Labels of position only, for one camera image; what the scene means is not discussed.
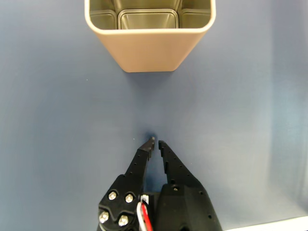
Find beige metal square container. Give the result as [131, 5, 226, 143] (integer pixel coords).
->
[84, 0, 217, 73]

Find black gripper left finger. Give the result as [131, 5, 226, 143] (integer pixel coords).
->
[97, 136, 156, 231]

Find white red black gripper wire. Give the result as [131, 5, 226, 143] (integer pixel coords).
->
[136, 194, 154, 231]

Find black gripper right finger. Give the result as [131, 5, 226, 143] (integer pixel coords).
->
[154, 140, 224, 231]

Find blue-grey table mat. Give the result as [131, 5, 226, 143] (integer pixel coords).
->
[0, 0, 308, 231]

